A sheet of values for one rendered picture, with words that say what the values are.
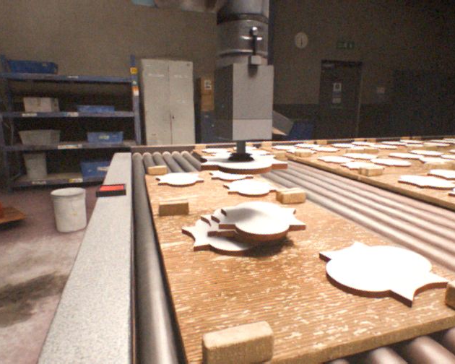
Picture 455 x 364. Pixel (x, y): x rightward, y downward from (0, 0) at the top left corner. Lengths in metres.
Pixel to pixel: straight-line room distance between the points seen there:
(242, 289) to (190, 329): 0.09
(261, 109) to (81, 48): 5.41
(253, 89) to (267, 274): 0.25
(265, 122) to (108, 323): 0.32
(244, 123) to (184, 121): 4.83
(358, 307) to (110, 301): 0.29
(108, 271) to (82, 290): 0.05
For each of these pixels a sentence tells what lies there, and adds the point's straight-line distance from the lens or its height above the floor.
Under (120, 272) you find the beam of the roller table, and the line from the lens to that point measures 0.49.
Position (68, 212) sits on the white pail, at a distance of 3.31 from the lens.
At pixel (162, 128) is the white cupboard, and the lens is 5.21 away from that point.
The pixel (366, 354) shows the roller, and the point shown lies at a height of 0.91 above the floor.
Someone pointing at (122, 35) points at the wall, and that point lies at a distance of 5.83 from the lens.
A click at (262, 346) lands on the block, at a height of 0.95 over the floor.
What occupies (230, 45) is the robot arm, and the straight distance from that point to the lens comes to 0.47.
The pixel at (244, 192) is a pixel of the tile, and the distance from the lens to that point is 0.76.
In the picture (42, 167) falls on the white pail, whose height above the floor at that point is 0.30.
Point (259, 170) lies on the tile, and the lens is 0.43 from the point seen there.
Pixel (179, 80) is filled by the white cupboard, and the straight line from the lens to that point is 5.28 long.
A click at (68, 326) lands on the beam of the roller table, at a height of 0.91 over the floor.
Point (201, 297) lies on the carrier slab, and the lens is 0.38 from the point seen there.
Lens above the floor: 1.14
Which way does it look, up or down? 13 degrees down
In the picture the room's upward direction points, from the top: straight up
